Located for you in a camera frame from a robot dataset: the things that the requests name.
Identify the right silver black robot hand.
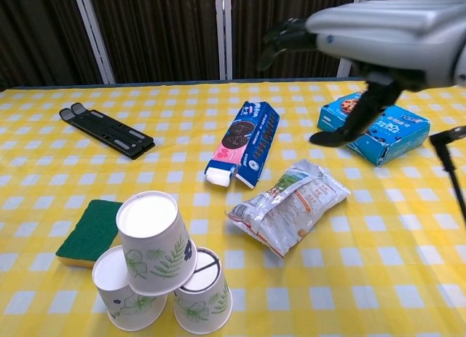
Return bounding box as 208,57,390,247
256,0,466,147

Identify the white floral paper cup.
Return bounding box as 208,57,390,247
116,190,198,297
91,245,168,332

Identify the yellow white checkered tablecloth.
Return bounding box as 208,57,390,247
0,74,466,337

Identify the blue chocolate chip cookie box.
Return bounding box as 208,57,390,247
316,90,431,167

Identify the blue pink Oreo box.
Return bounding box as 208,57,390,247
203,100,281,190

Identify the crumpled silver snack bag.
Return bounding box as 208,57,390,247
227,159,352,258

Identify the black folding stand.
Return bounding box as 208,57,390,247
59,102,156,160

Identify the green yellow sponge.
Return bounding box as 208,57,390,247
55,199,125,269

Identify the black bent cable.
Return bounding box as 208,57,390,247
428,124,466,223

